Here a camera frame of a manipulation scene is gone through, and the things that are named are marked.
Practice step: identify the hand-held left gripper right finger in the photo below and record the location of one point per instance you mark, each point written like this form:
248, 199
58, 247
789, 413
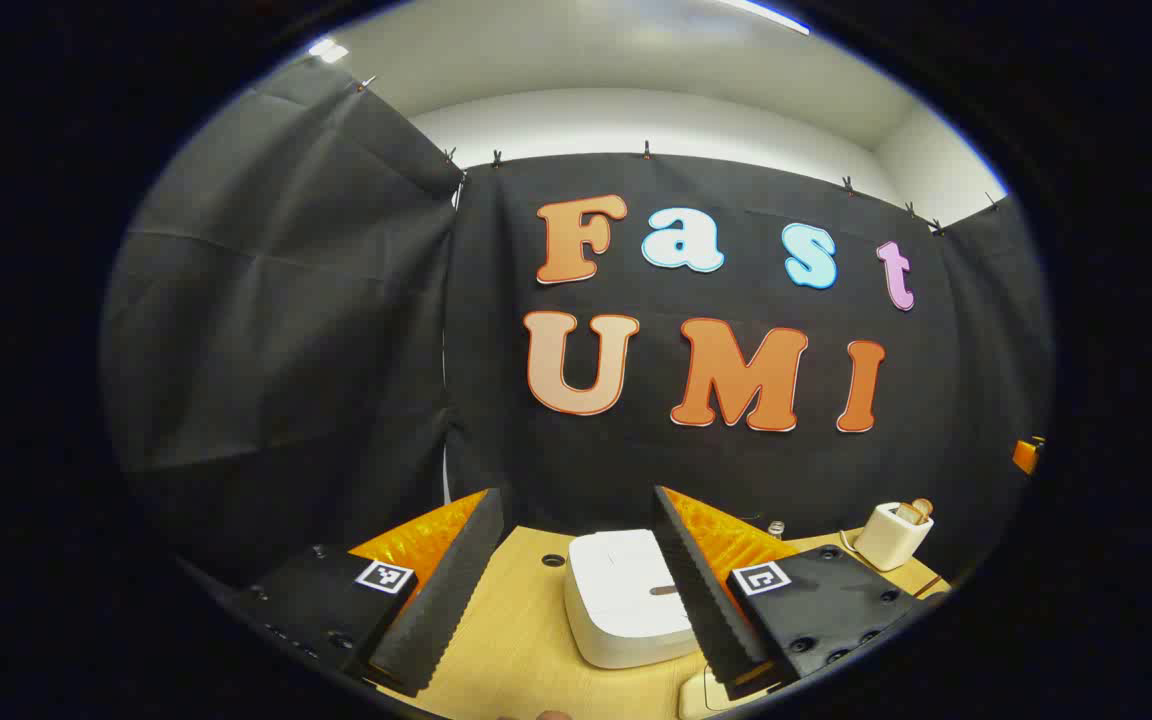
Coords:
696, 590

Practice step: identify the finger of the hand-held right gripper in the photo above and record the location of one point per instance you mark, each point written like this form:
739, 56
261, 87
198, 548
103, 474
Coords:
1026, 456

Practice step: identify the toasted bread slice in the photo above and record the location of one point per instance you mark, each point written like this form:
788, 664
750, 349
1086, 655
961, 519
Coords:
916, 510

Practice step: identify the ceiling light panel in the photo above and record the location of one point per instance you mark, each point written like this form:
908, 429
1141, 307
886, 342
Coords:
328, 50

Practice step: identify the black backdrop cloth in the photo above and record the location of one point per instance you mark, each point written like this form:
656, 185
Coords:
336, 350

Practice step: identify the white rice cooker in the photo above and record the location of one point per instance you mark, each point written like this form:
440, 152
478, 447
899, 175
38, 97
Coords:
616, 600

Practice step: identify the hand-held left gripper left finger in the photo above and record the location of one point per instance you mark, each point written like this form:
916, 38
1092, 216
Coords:
456, 580

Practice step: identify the cream toaster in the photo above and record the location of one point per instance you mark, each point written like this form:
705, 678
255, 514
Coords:
886, 545

